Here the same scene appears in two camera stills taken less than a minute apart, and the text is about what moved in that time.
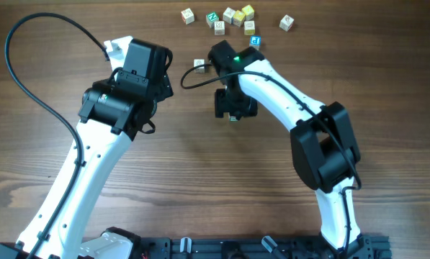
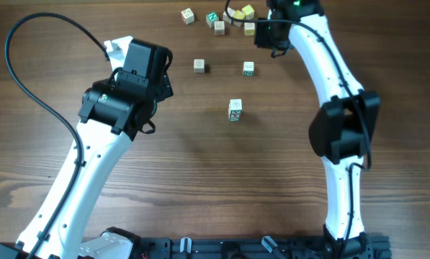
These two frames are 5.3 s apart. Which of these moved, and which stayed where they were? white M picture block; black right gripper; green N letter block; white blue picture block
Moved: black right gripper
Stayed: green N letter block; white M picture block; white blue picture block
